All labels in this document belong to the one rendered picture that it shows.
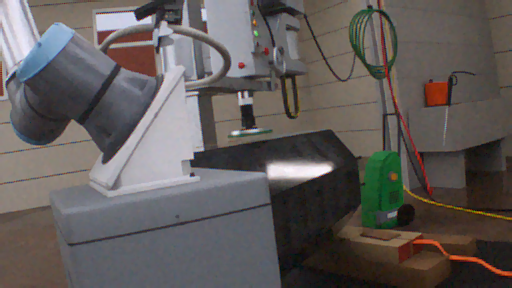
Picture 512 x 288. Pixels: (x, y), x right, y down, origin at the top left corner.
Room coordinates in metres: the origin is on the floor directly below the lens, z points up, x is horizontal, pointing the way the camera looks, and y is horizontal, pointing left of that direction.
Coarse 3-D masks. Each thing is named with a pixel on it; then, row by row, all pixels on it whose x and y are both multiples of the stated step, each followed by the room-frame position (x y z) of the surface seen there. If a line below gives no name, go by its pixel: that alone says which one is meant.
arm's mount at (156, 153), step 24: (168, 72) 0.93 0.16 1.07; (168, 96) 0.85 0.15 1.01; (144, 120) 0.82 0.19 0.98; (168, 120) 0.85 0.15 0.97; (120, 144) 0.86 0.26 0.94; (144, 144) 0.82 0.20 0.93; (168, 144) 0.85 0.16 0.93; (96, 168) 0.97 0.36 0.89; (120, 168) 0.80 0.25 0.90; (144, 168) 0.82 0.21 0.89; (168, 168) 0.84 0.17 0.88; (120, 192) 0.79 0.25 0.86
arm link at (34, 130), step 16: (0, 0) 0.98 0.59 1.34; (16, 0) 1.00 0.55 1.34; (0, 16) 0.97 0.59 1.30; (16, 16) 0.98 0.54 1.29; (0, 32) 0.97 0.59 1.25; (16, 32) 0.97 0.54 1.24; (32, 32) 1.00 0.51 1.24; (0, 48) 0.99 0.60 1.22; (16, 48) 0.97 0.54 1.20; (16, 64) 0.96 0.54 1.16; (16, 80) 0.94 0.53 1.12; (16, 96) 0.94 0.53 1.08; (16, 112) 0.95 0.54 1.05; (32, 112) 0.90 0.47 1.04; (16, 128) 0.98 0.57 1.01; (32, 128) 0.95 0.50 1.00; (48, 128) 0.95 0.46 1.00; (64, 128) 1.01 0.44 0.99; (32, 144) 1.01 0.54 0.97
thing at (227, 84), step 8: (184, 80) 1.85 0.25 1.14; (192, 80) 1.91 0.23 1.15; (224, 80) 1.93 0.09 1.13; (232, 80) 2.00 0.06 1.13; (240, 80) 2.07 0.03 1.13; (248, 80) 2.15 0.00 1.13; (256, 80) 2.24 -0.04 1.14; (192, 88) 1.83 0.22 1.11; (200, 88) 1.85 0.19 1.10; (208, 88) 1.88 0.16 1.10; (216, 88) 1.94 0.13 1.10; (224, 88) 2.00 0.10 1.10; (232, 88) 2.05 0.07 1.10; (240, 88) 2.07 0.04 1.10; (248, 88) 2.14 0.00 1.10; (256, 88) 2.23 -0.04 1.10; (264, 88) 2.32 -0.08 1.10
